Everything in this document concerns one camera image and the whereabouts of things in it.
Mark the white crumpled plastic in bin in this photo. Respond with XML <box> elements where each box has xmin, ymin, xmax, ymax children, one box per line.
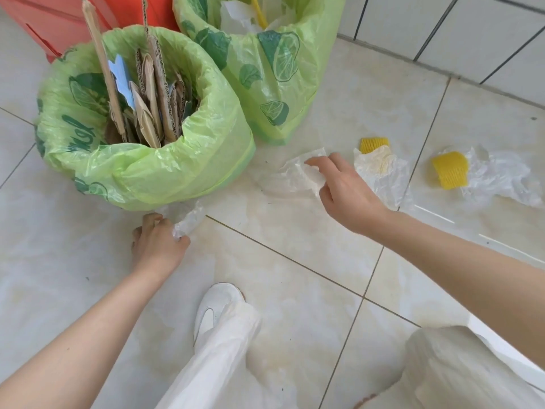
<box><xmin>219</xmin><ymin>0</ymin><xmax>299</xmax><ymax>35</ymax></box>

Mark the white left trouser leg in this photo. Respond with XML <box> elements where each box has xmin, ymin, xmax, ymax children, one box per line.
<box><xmin>154</xmin><ymin>301</ymin><xmax>299</xmax><ymax>409</ymax></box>

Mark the orange plastic container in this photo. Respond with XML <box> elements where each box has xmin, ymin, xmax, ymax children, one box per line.
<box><xmin>0</xmin><ymin>0</ymin><xmax>181</xmax><ymax>64</ymax></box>

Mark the yellow stick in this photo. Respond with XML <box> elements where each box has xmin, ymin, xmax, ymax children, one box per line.
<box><xmin>250</xmin><ymin>0</ymin><xmax>269</xmax><ymax>30</ymax></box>

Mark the person's right forearm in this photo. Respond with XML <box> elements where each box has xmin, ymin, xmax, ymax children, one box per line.
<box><xmin>374</xmin><ymin>208</ymin><xmax>545</xmax><ymax>371</ymax></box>

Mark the person's left hand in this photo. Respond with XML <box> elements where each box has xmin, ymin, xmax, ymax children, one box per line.
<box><xmin>131</xmin><ymin>213</ymin><xmax>191</xmax><ymax>280</ymax></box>

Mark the person's right hand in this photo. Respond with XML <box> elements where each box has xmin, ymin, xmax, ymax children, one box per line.
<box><xmin>306</xmin><ymin>152</ymin><xmax>393</xmax><ymax>237</ymax></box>

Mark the blue paper scrap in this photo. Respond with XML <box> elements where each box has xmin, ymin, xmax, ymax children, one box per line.
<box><xmin>108</xmin><ymin>54</ymin><xmax>136</xmax><ymax>110</ymax></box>

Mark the clear plastic film sheet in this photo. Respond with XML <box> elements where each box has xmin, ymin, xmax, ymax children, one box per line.
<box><xmin>255</xmin><ymin>147</ymin><xmax>328</xmax><ymax>199</ymax></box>

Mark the white crumpled plastic wrap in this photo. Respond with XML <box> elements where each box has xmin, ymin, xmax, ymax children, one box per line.
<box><xmin>353</xmin><ymin>145</ymin><xmax>411</xmax><ymax>209</ymax></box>

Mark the bundle of brown cardboard scraps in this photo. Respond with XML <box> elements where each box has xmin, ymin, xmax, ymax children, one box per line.
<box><xmin>102</xmin><ymin>30</ymin><xmax>201</xmax><ymax>149</ymax></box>

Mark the large crumpled clear plastic bag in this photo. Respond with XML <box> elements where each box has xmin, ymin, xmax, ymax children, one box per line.
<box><xmin>462</xmin><ymin>145</ymin><xmax>545</xmax><ymax>208</ymax></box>

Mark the white shoe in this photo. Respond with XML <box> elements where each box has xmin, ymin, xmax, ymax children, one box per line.
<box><xmin>193</xmin><ymin>283</ymin><xmax>246</xmax><ymax>347</ymax></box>

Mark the yellow foam fruit net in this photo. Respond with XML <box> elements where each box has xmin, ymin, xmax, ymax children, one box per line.
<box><xmin>360</xmin><ymin>137</ymin><xmax>390</xmax><ymax>155</ymax></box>
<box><xmin>432</xmin><ymin>151</ymin><xmax>470</xmax><ymax>191</ymax></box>

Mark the small clear plastic wrap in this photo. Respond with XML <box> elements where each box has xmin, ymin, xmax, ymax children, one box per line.
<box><xmin>158</xmin><ymin>201</ymin><xmax>206</xmax><ymax>240</ymax></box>

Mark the white right trouser leg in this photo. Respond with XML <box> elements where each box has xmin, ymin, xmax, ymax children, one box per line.
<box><xmin>353</xmin><ymin>325</ymin><xmax>545</xmax><ymax>409</ymax></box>

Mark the white trouser leg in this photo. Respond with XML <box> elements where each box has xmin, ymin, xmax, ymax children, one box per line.
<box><xmin>353</xmin><ymin>325</ymin><xmax>545</xmax><ymax>409</ymax></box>
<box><xmin>154</xmin><ymin>301</ymin><xmax>299</xmax><ymax>409</ymax></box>

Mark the person's left forearm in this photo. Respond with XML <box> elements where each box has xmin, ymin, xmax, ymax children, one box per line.
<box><xmin>0</xmin><ymin>265</ymin><xmax>176</xmax><ymax>409</ymax></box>

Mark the green printed bag-lined bin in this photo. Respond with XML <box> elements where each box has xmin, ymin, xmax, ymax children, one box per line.
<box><xmin>35</xmin><ymin>24</ymin><xmax>256</xmax><ymax>212</ymax></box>
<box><xmin>172</xmin><ymin>0</ymin><xmax>346</xmax><ymax>146</ymax></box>

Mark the long brown cardboard strip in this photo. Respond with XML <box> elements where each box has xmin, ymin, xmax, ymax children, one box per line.
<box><xmin>79</xmin><ymin>0</ymin><xmax>127</xmax><ymax>142</ymax></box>

